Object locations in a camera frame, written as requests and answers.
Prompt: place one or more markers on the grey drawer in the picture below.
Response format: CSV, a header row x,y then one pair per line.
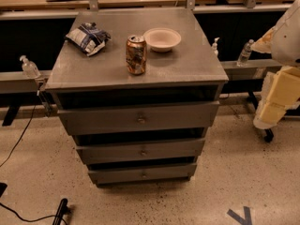
x,y
139,118
136,151
113,176

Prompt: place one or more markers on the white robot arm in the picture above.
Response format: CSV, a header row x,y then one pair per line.
x,y
280,90

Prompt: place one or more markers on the grey drawer cabinet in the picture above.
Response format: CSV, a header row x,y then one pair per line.
x,y
189,72

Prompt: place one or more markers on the grey bottom drawer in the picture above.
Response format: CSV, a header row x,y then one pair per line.
x,y
113,176

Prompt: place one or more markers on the grey top drawer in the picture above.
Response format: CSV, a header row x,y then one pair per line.
x,y
139,118

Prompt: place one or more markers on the orange soda can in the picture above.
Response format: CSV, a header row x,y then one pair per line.
x,y
136,51

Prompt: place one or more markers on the white bowl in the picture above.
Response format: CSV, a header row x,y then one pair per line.
x,y
162,40

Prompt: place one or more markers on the small white pump bottle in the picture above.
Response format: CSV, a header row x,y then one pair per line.
x,y
215,46

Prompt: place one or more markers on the blue white chip bag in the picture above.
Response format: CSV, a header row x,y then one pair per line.
x,y
88,38

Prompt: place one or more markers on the clear water bottle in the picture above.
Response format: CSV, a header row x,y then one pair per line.
x,y
245,53

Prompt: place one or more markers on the black table leg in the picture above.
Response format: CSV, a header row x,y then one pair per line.
x,y
260,121

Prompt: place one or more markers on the left sanitizer pump bottle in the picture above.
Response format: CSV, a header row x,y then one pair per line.
x,y
29,68

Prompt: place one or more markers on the black stand foot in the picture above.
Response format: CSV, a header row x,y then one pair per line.
x,y
61,211

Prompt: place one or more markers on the grey metal rail barrier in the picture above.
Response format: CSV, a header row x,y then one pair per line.
x,y
241,79

